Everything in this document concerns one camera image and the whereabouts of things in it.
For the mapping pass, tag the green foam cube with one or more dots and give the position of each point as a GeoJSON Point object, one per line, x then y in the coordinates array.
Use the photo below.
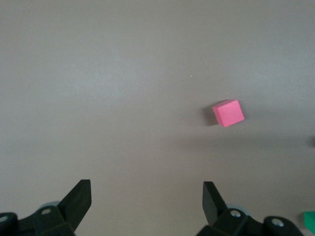
{"type": "Point", "coordinates": [310, 221]}

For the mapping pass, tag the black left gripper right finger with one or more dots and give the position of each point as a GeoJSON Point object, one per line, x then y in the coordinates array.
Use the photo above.
{"type": "Point", "coordinates": [229, 223]}

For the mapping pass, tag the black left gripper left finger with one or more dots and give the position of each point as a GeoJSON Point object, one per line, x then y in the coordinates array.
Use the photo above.
{"type": "Point", "coordinates": [61, 218]}

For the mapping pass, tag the brown table mat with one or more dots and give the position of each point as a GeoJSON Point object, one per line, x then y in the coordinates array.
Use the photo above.
{"type": "Point", "coordinates": [98, 73]}

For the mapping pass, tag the red foam cube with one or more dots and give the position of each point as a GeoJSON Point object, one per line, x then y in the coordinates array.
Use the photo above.
{"type": "Point", "coordinates": [229, 113]}

